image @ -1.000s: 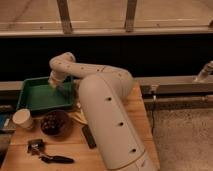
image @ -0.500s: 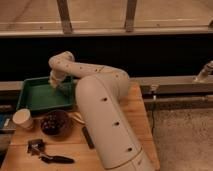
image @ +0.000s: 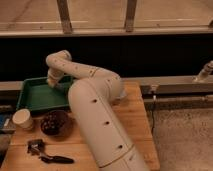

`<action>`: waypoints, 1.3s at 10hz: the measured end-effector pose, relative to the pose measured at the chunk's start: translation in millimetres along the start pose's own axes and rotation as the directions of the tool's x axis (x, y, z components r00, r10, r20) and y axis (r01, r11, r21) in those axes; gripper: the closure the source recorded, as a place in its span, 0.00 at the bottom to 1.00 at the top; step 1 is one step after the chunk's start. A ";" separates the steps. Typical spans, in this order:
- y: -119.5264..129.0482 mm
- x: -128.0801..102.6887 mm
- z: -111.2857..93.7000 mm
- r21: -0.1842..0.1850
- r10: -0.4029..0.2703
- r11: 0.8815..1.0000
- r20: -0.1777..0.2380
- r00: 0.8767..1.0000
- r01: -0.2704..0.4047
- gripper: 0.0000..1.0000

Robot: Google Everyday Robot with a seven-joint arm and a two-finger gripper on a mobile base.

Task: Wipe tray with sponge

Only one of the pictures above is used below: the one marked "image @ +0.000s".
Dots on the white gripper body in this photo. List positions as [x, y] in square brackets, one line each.
[53, 78]

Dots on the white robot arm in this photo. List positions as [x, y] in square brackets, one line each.
[90, 98]

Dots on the green plastic tray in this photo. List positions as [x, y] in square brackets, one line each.
[36, 95]

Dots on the dark bowl with contents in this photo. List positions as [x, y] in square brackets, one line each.
[56, 123]

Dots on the white paper cup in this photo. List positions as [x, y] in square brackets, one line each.
[23, 119]

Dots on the blue object at edge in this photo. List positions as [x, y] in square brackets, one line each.
[4, 121]

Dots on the metal window frame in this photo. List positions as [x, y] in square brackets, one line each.
[29, 18]

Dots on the metal rail beam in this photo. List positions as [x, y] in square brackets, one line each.
[172, 84]

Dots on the metal lever handle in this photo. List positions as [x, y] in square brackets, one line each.
[205, 72]

